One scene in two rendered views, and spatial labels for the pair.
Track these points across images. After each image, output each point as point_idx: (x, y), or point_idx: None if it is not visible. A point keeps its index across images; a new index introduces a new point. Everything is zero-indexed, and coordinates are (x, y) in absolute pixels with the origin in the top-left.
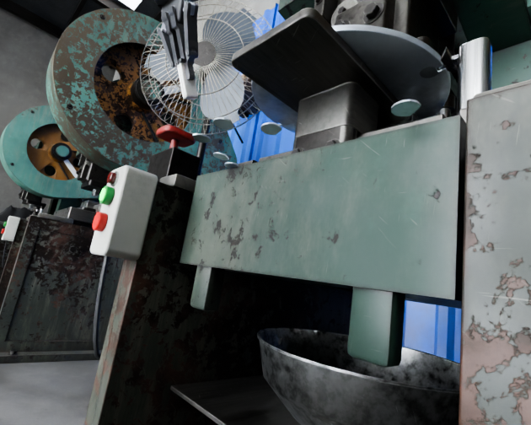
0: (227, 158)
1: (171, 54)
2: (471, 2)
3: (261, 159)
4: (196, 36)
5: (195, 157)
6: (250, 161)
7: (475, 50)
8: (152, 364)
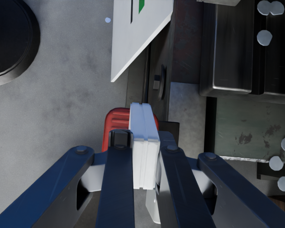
0: None
1: (74, 216)
2: None
3: (267, 94)
4: (266, 202)
5: (178, 132)
6: (246, 92)
7: None
8: None
